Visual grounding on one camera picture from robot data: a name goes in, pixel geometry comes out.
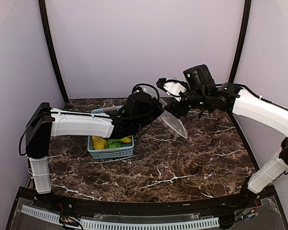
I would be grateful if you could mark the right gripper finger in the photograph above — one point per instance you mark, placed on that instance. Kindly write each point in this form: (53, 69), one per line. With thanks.
(173, 112)
(171, 105)

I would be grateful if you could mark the clear dotted zip bag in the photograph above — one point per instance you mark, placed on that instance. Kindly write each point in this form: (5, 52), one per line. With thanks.
(171, 123)

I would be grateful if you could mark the green toy watermelon ball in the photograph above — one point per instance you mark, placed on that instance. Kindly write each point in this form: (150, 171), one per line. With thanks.
(113, 144)

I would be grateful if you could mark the yellow toy banana bunch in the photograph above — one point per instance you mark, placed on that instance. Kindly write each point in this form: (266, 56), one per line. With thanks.
(126, 140)

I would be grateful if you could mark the black frame post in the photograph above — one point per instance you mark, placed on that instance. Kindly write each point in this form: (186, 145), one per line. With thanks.
(51, 50)
(241, 40)

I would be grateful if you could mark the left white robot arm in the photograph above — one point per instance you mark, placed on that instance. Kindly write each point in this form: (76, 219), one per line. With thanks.
(47, 122)

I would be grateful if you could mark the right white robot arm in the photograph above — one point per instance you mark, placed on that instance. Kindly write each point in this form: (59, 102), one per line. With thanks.
(199, 91)

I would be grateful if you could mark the yellow toy pear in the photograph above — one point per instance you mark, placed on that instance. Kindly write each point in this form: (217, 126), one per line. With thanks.
(99, 143)

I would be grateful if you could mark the black front rail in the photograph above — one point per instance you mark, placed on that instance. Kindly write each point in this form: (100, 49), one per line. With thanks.
(221, 206)

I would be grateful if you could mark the left black frame post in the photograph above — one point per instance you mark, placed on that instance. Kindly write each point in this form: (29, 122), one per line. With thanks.
(51, 50)

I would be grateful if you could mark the blue perforated plastic basket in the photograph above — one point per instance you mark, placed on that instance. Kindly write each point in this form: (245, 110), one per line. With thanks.
(126, 150)

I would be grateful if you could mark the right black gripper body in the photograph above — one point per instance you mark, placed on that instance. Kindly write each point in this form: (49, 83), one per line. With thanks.
(195, 98)

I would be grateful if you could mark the right black frame post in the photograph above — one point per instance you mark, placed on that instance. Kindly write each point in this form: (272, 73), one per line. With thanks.
(241, 40)

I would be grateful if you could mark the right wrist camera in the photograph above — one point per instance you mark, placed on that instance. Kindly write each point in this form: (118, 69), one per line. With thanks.
(171, 87)

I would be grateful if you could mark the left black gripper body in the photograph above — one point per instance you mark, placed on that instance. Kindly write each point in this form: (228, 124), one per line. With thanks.
(158, 110)

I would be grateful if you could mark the grey slotted cable duct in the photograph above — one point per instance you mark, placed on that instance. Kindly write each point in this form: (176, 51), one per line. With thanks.
(114, 222)

